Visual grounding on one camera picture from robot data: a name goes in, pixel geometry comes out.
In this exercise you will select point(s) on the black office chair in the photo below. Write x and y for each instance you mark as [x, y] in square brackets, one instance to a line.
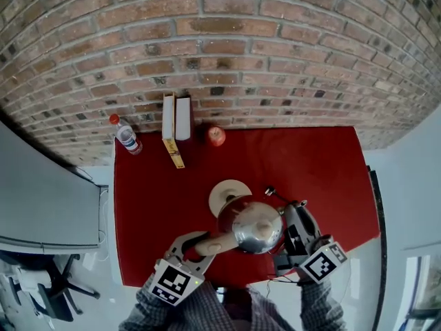
[65, 281]

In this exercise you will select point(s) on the white book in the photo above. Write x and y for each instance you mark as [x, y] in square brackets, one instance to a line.
[183, 119]

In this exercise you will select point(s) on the person's left forearm checked sleeve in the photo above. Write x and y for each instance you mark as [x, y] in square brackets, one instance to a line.
[179, 316]

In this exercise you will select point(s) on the yellow book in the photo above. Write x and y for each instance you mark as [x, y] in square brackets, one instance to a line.
[169, 122]

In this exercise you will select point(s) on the red tablecloth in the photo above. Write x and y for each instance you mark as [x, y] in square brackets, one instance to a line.
[310, 167]

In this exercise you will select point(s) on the person's torso checked shirt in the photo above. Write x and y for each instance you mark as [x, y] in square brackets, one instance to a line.
[255, 310]

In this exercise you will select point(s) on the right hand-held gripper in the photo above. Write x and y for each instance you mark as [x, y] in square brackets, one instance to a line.
[322, 262]

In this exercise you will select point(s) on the red apple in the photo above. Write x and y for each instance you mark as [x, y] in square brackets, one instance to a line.
[216, 136]

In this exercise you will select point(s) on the person's right forearm checked sleeve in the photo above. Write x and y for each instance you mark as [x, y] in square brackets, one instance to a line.
[318, 305]

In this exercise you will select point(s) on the clear water bottle red cap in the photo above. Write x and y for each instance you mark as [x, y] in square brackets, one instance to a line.
[126, 137]

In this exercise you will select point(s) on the white desk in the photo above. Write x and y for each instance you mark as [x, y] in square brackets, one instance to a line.
[41, 202]

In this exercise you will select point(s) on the window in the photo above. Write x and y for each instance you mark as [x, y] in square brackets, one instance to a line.
[425, 291]

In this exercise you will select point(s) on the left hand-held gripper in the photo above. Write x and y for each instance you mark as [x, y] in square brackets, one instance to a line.
[172, 281]

